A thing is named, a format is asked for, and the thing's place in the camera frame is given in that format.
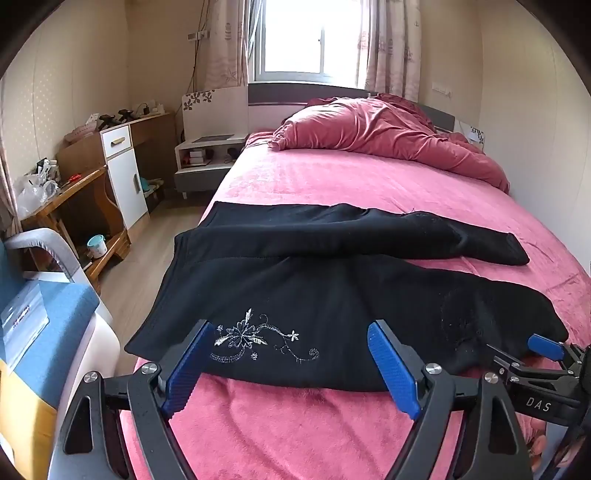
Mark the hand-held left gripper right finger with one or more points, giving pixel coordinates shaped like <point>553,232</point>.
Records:
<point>392,369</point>

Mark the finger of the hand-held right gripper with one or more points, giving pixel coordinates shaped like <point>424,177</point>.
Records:
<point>521,367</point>
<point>545,347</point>

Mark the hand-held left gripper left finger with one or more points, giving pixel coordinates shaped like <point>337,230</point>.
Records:
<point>184,369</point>

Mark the black embroidered pants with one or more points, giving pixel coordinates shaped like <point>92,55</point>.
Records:
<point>323,286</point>

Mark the person's right hand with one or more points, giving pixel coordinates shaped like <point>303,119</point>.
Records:
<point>539,454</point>

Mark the blue and yellow chair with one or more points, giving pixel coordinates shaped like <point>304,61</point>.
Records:
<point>46,323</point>

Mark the teal cup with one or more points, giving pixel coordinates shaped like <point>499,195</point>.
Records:
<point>97,247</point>

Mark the clear plastic packet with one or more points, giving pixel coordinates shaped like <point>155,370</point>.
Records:
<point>21,314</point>

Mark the teal plastic item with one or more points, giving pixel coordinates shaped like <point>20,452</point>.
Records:
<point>150,184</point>

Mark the bed with pink sheet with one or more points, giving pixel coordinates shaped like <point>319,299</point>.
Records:
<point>346,184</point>

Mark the wood and white cabinet desk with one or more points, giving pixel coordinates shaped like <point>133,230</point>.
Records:
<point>124,184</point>

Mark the white floral nightstand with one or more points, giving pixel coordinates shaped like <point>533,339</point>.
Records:
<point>203,175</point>
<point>472,134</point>

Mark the low wooden table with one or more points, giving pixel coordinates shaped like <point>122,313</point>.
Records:
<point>83,183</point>

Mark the clear plastic bag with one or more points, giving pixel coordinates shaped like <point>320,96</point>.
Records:
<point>32,191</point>

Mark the pink duvet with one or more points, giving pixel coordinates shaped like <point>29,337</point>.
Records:
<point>369,129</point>

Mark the striped beige curtain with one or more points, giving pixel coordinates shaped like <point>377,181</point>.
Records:
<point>8,198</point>

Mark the pink basket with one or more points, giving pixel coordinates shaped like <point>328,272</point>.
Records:
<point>81,134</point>

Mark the grey white headboard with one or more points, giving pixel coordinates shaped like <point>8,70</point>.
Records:
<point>272,108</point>

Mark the floral beige curtain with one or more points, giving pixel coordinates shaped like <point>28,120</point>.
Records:
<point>226,46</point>
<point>392,46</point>

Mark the white framed sliding window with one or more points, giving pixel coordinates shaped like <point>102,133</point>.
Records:
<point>295,37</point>

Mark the white wall socket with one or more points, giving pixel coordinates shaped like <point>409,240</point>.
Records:
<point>441,87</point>

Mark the white wall power strip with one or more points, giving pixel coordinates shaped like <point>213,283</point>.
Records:
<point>197,35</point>

